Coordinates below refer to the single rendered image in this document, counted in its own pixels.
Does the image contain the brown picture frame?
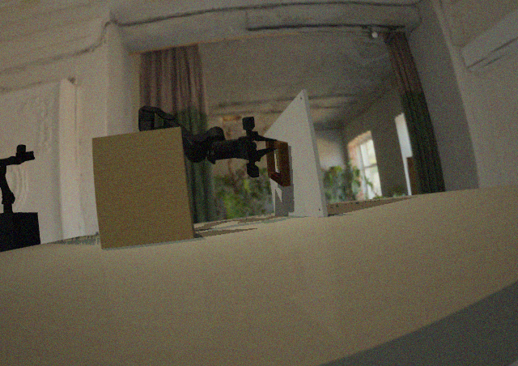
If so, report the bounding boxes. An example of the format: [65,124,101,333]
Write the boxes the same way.
[265,140,291,187]

